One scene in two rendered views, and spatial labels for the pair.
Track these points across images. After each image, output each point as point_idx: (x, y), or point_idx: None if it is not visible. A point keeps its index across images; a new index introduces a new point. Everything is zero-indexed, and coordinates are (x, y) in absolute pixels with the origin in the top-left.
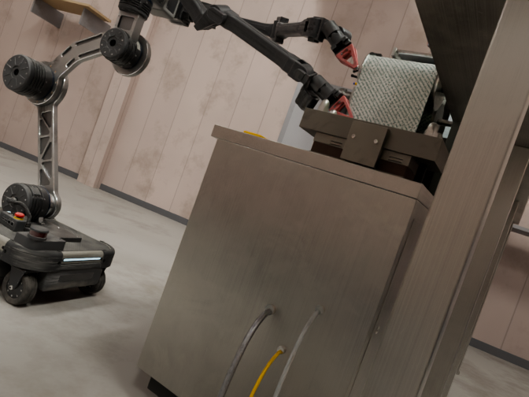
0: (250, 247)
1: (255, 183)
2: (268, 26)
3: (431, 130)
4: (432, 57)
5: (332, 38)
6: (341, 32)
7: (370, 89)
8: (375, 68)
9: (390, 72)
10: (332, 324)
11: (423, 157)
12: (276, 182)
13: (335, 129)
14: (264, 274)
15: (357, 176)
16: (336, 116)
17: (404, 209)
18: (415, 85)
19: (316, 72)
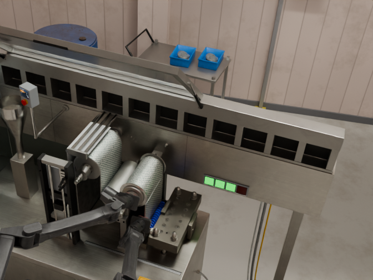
0: None
1: None
2: (13, 245)
3: (196, 195)
4: (240, 195)
5: (130, 205)
6: (129, 197)
7: (149, 201)
8: (149, 192)
9: (152, 186)
10: (199, 268)
11: (199, 205)
12: (187, 275)
13: (184, 235)
14: None
15: (201, 236)
16: (184, 232)
17: (207, 224)
18: (159, 179)
19: (129, 226)
